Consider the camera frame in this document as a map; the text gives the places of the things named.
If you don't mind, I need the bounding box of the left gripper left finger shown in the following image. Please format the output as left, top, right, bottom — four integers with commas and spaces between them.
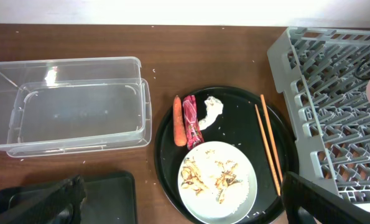
0, 175, 86, 224

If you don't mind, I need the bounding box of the grey dishwasher rack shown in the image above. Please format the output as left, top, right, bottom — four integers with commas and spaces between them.
267, 27, 370, 212

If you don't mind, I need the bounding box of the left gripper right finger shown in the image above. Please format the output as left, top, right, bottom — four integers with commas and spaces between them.
281, 172, 370, 224

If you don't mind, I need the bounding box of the red snack wrapper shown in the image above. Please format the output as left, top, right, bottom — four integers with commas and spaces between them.
182, 95, 204, 150

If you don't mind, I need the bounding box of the grey plate with food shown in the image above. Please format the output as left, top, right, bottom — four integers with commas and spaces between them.
177, 141, 257, 223

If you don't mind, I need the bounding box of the wooden chopstick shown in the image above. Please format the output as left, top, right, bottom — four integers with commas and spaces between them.
254, 105, 281, 196
260, 95, 283, 182

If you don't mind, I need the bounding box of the crumpled white tissue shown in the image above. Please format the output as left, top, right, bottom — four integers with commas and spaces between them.
198, 96, 224, 131

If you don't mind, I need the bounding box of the black rectangular tray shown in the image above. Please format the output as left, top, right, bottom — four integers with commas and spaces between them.
0, 171, 137, 223

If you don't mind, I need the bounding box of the clear plastic bin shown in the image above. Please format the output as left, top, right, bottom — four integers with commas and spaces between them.
0, 57, 152, 157

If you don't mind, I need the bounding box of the round black tray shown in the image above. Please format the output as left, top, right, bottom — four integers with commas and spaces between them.
154, 86, 284, 223

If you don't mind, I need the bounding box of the orange carrot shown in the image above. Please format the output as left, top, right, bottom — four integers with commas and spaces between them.
173, 96, 187, 146

